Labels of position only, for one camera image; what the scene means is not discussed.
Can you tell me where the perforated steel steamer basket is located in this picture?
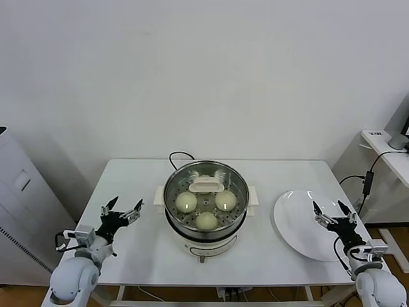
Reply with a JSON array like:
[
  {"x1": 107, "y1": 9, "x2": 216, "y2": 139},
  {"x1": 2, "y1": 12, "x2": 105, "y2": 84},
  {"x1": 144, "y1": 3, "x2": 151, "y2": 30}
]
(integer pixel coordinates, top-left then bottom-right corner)
[{"x1": 162, "y1": 159, "x2": 250, "y2": 241}]

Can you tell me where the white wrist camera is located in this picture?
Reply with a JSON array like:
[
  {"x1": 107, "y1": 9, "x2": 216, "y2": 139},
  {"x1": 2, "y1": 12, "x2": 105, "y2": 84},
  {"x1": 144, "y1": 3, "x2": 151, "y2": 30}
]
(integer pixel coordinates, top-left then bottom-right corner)
[
  {"x1": 62, "y1": 225, "x2": 96, "y2": 249},
  {"x1": 364, "y1": 239, "x2": 389, "y2": 262}
]

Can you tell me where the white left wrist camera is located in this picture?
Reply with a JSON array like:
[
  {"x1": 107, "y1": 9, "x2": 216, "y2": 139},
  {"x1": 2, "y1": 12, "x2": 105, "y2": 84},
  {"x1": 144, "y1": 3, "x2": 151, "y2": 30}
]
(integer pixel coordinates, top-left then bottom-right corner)
[{"x1": 62, "y1": 225, "x2": 96, "y2": 249}]

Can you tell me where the white table frame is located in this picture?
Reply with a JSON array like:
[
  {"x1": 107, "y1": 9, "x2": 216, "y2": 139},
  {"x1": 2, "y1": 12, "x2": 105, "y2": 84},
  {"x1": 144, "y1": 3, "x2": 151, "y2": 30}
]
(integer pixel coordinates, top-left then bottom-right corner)
[{"x1": 95, "y1": 283, "x2": 359, "y2": 307}]

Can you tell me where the grey computer monitor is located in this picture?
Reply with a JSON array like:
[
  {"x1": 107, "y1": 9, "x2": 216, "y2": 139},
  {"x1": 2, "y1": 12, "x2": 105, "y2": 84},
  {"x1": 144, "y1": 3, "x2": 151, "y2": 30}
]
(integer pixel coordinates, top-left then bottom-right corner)
[{"x1": 386, "y1": 94, "x2": 409, "y2": 135}]

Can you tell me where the black cable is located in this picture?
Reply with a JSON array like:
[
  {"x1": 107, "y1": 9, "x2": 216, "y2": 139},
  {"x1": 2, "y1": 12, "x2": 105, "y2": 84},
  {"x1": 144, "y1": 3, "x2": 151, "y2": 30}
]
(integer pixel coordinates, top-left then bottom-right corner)
[
  {"x1": 356, "y1": 193, "x2": 367, "y2": 216},
  {"x1": 338, "y1": 174, "x2": 366, "y2": 187},
  {"x1": 369, "y1": 149, "x2": 409, "y2": 173}
]

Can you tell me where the black cooker power cord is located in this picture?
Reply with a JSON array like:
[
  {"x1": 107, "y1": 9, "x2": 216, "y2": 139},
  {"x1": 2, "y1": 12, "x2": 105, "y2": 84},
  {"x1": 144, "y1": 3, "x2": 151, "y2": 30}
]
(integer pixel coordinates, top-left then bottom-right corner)
[{"x1": 168, "y1": 151, "x2": 196, "y2": 172}]

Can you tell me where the white electric cooker base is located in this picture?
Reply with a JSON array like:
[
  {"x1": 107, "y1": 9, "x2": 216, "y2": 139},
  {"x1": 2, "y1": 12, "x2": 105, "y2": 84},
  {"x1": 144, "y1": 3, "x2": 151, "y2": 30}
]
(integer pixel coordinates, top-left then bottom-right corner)
[{"x1": 153, "y1": 184, "x2": 259, "y2": 265}]

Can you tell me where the white power strip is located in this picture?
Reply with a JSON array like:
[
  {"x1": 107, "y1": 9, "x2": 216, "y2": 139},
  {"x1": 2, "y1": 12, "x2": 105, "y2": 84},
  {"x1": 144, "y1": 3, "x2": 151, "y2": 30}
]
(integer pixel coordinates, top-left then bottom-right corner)
[{"x1": 216, "y1": 287, "x2": 252, "y2": 302}]

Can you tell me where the grey round desk gadget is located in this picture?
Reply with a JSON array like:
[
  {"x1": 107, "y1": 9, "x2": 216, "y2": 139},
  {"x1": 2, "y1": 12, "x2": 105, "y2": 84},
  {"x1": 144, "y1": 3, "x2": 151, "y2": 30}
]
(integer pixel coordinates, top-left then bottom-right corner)
[{"x1": 387, "y1": 134, "x2": 409, "y2": 150}]

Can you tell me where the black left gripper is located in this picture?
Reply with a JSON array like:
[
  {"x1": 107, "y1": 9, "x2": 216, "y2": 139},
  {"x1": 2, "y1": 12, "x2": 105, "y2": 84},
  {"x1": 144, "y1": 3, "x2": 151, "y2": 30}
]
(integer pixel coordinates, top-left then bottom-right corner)
[{"x1": 97, "y1": 196, "x2": 144, "y2": 240}]

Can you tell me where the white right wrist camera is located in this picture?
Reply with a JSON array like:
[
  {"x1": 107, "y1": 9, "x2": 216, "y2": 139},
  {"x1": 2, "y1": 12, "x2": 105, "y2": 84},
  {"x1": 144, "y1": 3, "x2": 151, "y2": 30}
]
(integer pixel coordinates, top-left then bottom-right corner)
[{"x1": 364, "y1": 239, "x2": 389, "y2": 262}]

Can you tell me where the white round plate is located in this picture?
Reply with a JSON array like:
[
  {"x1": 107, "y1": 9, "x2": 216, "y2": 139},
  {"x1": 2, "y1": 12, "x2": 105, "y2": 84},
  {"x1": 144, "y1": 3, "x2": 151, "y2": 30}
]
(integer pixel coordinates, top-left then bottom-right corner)
[{"x1": 270, "y1": 189, "x2": 356, "y2": 262}]

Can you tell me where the white cabinet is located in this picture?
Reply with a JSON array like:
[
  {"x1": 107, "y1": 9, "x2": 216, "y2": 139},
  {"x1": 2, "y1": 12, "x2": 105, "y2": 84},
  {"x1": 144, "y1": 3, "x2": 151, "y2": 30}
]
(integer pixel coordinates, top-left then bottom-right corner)
[{"x1": 0, "y1": 126, "x2": 77, "y2": 287}]

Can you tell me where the glass lid with cream handle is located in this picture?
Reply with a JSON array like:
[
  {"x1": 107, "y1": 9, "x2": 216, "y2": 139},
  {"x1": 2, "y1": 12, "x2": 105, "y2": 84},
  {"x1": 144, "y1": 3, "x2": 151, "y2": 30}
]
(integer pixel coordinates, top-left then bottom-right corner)
[{"x1": 164, "y1": 161, "x2": 250, "y2": 232}]

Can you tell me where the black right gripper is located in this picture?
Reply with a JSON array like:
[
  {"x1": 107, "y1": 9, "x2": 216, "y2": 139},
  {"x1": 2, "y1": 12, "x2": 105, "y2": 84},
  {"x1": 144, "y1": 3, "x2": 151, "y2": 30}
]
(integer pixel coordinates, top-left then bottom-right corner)
[{"x1": 311, "y1": 200, "x2": 367, "y2": 248}]

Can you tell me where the black adapter box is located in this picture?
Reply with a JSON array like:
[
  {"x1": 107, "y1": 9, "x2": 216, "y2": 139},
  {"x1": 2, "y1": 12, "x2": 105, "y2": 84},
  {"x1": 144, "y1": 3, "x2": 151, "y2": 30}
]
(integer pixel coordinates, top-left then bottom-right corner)
[{"x1": 362, "y1": 171, "x2": 374, "y2": 196}]

